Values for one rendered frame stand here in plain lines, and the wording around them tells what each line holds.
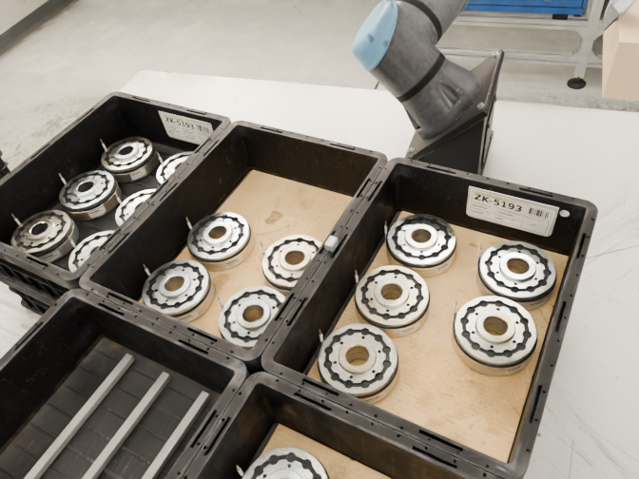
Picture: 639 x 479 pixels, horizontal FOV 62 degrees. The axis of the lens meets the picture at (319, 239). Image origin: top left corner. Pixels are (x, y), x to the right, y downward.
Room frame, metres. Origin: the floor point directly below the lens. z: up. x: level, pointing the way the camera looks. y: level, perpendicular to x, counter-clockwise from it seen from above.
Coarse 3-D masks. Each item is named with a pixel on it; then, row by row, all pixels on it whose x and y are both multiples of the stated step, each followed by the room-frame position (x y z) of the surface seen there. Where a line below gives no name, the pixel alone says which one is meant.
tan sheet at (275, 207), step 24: (240, 192) 0.73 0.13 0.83; (264, 192) 0.72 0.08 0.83; (288, 192) 0.71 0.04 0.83; (312, 192) 0.70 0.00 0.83; (264, 216) 0.66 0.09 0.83; (288, 216) 0.65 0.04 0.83; (312, 216) 0.64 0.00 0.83; (336, 216) 0.63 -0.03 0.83; (264, 240) 0.60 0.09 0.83; (240, 264) 0.56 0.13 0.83; (216, 288) 0.52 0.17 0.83; (240, 288) 0.52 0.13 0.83; (216, 312) 0.48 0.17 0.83
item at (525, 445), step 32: (512, 192) 0.52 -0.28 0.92; (544, 192) 0.50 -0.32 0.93; (352, 224) 0.51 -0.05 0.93; (576, 256) 0.40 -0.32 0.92; (576, 288) 0.34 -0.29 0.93; (288, 320) 0.37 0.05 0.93; (544, 352) 0.27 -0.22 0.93; (320, 384) 0.28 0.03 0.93; (544, 384) 0.24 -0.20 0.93; (384, 416) 0.23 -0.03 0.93; (448, 448) 0.19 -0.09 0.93
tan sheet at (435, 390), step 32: (384, 256) 0.53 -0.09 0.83; (480, 256) 0.49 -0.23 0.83; (448, 288) 0.45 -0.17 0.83; (352, 320) 0.42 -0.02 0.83; (448, 320) 0.39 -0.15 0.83; (544, 320) 0.37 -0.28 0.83; (416, 352) 0.35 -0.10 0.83; (448, 352) 0.35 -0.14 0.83; (416, 384) 0.31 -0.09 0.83; (448, 384) 0.30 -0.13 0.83; (480, 384) 0.29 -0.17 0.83; (512, 384) 0.29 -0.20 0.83; (416, 416) 0.27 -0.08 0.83; (448, 416) 0.26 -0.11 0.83; (480, 416) 0.25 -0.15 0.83; (512, 416) 0.25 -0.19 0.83; (480, 448) 0.22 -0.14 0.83
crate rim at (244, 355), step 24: (240, 120) 0.81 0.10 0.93; (216, 144) 0.75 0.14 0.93; (312, 144) 0.71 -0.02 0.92; (336, 144) 0.69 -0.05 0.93; (192, 168) 0.70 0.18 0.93; (168, 192) 0.65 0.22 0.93; (360, 192) 0.58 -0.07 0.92; (144, 216) 0.61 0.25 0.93; (120, 240) 0.56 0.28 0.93; (96, 264) 0.52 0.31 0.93; (312, 264) 0.45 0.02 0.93; (96, 288) 0.48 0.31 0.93; (144, 312) 0.42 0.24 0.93; (288, 312) 0.38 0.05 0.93; (192, 336) 0.37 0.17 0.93; (216, 336) 0.37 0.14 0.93; (264, 336) 0.35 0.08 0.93
